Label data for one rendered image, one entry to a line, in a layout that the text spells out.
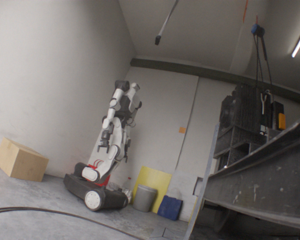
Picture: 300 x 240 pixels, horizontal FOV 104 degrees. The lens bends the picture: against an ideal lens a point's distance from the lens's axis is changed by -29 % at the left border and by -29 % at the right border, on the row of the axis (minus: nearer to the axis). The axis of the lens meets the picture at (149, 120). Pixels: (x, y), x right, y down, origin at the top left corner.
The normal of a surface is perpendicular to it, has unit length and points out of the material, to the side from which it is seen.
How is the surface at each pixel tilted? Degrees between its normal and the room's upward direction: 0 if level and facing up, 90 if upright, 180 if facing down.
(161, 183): 87
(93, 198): 90
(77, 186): 90
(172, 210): 90
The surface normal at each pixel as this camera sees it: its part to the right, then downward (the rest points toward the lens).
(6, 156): -0.11, -0.39
